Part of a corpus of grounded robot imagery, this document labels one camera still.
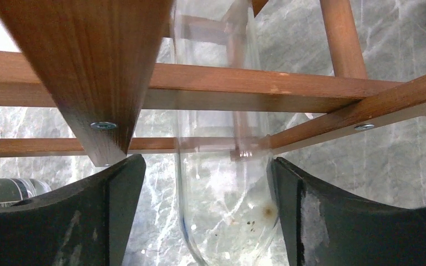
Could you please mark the clear round glass bottle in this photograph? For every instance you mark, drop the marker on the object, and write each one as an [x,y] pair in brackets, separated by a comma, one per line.
[226,200]

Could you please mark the dark green labelled wine bottle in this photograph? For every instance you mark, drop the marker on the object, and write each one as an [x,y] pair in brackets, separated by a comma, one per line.
[13,190]

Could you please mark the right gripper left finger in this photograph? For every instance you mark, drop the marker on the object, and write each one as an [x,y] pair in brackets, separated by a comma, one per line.
[87,222]

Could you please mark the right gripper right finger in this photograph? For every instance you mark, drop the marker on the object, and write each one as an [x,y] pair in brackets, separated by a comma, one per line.
[323,224]

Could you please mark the brown wooden wine rack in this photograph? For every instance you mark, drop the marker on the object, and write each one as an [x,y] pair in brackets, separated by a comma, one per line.
[95,62]

